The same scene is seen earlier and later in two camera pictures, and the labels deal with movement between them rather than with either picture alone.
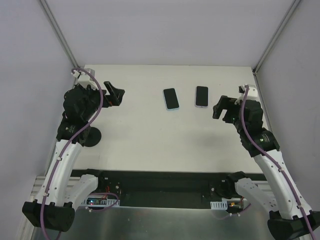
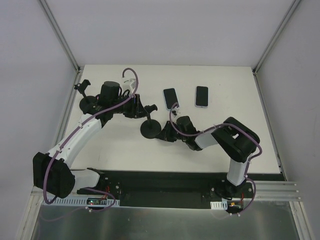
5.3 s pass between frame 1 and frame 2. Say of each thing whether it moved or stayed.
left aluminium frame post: stayed
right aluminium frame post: stayed
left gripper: moved
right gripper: moved
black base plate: stayed
